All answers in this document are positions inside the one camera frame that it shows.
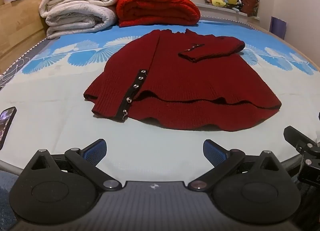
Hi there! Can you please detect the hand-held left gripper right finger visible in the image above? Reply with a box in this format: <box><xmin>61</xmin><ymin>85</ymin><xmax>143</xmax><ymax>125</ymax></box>
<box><xmin>187</xmin><ymin>139</ymin><xmax>288</xmax><ymax>191</ymax></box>

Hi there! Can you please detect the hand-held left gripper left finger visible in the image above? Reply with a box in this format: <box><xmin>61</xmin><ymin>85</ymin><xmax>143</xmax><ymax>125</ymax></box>
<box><xmin>24</xmin><ymin>139</ymin><xmax>122</xmax><ymax>191</ymax></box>

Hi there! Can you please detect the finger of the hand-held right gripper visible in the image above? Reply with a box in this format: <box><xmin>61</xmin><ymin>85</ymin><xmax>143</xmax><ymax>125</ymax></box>
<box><xmin>283</xmin><ymin>126</ymin><xmax>317</xmax><ymax>152</ymax></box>

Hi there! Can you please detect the dark red knit sweater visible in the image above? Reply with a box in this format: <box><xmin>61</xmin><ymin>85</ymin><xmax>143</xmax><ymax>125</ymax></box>
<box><xmin>83</xmin><ymin>28</ymin><xmax>282</xmax><ymax>131</ymax></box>

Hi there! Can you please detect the blue and white bed sheet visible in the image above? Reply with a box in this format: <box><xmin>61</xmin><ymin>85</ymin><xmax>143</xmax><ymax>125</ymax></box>
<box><xmin>0</xmin><ymin>15</ymin><xmax>320</xmax><ymax>174</ymax></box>

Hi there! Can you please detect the black smartphone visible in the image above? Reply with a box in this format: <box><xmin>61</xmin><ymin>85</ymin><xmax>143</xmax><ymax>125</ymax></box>
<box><xmin>0</xmin><ymin>106</ymin><xmax>17</xmax><ymax>150</ymax></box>

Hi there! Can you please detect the wooden headboard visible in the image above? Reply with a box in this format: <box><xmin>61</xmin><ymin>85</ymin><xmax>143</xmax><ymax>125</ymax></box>
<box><xmin>0</xmin><ymin>0</ymin><xmax>61</xmax><ymax>74</ymax></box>

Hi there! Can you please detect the red folded knit blanket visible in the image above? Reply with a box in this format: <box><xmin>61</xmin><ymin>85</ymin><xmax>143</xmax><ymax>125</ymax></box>
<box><xmin>116</xmin><ymin>0</ymin><xmax>201</xmax><ymax>27</ymax></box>

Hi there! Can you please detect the white cable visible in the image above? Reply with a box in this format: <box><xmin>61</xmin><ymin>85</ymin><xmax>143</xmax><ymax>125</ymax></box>
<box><xmin>0</xmin><ymin>57</ymin><xmax>31</xmax><ymax>84</ymax></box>

